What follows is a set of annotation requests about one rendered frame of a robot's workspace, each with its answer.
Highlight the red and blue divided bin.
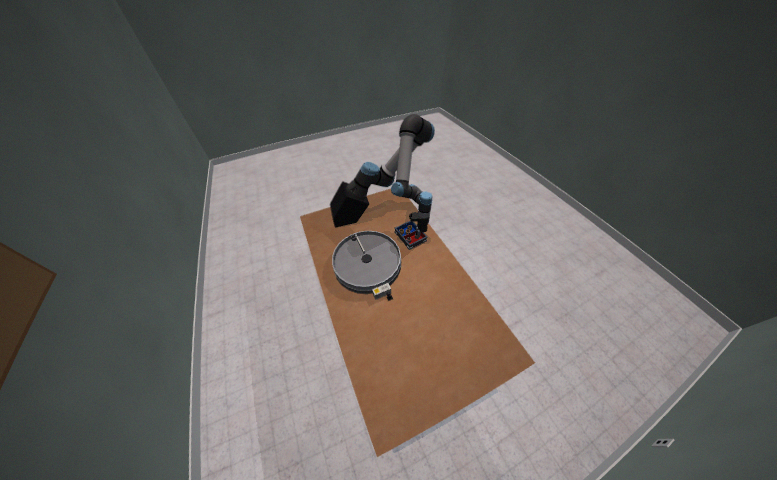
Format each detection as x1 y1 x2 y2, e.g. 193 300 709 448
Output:
394 220 428 250

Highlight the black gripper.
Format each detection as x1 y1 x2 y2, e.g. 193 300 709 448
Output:
409 210 430 238

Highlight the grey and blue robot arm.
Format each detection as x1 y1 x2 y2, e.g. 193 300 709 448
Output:
346 114 435 213

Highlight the grey round turntable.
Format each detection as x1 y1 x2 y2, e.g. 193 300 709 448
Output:
332 231 401 301

